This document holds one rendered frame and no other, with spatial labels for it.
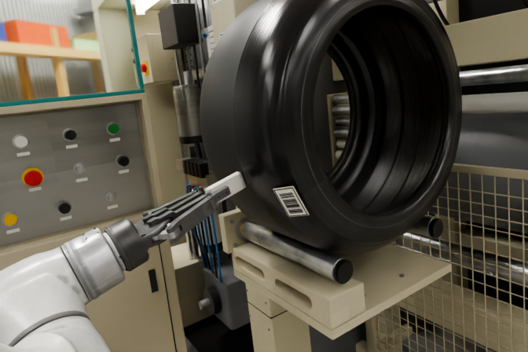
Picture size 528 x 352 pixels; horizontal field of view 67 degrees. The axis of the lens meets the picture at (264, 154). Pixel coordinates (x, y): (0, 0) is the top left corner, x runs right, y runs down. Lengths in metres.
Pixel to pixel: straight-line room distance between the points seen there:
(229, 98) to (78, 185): 0.70
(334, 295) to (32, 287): 0.47
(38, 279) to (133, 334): 0.83
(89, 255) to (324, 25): 0.49
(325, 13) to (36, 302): 0.57
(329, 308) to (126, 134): 0.82
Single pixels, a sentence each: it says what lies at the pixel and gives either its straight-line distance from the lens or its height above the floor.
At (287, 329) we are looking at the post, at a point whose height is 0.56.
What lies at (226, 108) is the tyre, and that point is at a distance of 0.70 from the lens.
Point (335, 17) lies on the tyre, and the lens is 0.69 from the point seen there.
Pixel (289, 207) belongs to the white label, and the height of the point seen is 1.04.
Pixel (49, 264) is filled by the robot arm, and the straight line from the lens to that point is 0.61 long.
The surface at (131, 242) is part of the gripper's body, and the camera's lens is 0.61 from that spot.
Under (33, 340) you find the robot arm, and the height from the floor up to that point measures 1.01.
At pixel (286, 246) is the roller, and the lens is 0.85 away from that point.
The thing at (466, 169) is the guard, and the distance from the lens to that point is 1.10.
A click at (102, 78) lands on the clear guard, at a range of 1.26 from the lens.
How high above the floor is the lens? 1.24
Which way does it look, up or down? 9 degrees down
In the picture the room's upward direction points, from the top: 7 degrees counter-clockwise
